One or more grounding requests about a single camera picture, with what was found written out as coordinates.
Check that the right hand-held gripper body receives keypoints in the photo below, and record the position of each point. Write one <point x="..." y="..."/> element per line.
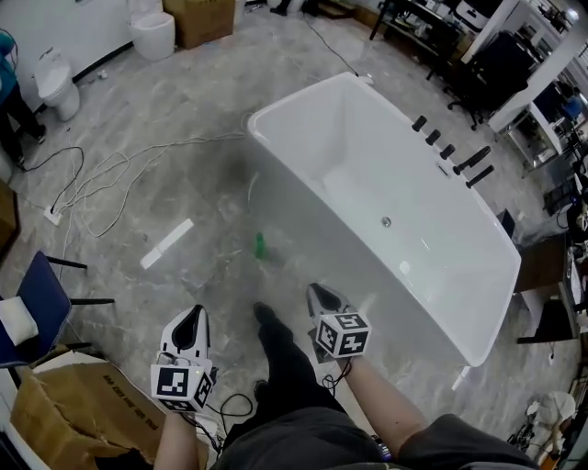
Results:
<point x="344" y="335"/>

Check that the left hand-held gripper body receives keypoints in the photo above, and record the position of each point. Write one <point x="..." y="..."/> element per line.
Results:
<point x="177" y="383"/>

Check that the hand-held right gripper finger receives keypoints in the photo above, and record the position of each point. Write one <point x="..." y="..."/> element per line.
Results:
<point x="337" y="303"/>
<point x="314" y="307"/>

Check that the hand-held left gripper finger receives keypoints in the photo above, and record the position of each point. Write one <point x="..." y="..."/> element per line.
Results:
<point x="167" y="335"/>
<point x="204" y="339"/>

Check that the green bottle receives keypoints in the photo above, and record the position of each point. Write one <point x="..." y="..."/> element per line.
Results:
<point x="261" y="245"/>

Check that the person's left forearm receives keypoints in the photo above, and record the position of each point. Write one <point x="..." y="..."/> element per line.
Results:
<point x="177" y="440"/>

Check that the person's right forearm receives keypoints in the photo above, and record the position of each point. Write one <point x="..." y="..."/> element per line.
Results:
<point x="376" y="399"/>

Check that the person's black shoe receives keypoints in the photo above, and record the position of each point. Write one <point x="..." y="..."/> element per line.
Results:
<point x="260" y="390"/>
<point x="263" y="312"/>

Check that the person's black trousers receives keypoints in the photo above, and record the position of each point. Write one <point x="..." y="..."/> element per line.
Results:
<point x="280" y="353"/>

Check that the white flat bar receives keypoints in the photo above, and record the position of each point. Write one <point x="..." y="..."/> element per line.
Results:
<point x="166" y="243"/>

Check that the metal bathtub drain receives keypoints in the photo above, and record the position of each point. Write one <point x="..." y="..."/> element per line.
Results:
<point x="386" y="221"/>

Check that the large torn cardboard box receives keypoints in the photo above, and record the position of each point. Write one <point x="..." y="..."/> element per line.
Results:
<point x="78" y="404"/>

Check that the person's gray shirt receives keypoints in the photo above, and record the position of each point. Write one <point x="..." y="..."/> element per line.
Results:
<point x="312" y="440"/>

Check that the blue chair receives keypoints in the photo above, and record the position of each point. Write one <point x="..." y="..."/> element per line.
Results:
<point x="41" y="294"/>

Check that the white bathtub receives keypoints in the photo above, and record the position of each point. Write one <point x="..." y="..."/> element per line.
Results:
<point x="367" y="160"/>

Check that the white foam block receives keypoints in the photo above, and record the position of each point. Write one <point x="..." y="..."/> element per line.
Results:
<point x="16" y="321"/>

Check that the white power strip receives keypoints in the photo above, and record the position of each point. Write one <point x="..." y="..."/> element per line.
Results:
<point x="53" y="215"/>

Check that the black faucet knob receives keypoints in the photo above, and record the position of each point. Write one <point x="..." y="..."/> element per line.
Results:
<point x="446" y="151"/>
<point x="419" y="124"/>
<point x="433" y="137"/>

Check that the black hand shower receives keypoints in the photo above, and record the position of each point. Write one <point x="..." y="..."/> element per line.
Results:
<point x="480" y="176"/>

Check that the black faucet spout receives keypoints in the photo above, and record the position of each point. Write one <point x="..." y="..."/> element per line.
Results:
<point x="471" y="161"/>

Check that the brown wooden panel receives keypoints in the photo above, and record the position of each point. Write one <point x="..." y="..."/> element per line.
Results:
<point x="544" y="264"/>

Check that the white crumpled bag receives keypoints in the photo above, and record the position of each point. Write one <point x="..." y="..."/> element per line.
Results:
<point x="558" y="406"/>

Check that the white toilet with tank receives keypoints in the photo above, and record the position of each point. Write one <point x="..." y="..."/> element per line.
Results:
<point x="57" y="87"/>

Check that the black office chair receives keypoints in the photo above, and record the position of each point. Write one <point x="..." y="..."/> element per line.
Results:
<point x="498" y="69"/>

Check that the black table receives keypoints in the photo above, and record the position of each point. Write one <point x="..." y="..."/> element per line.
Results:
<point x="413" y="27"/>

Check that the white pillar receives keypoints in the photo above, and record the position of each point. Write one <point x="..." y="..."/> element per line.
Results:
<point x="537" y="78"/>

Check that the round white toilet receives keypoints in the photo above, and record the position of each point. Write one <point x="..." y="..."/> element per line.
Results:
<point x="154" y="34"/>

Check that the brown cardboard box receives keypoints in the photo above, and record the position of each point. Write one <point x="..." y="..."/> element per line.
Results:
<point x="200" y="20"/>

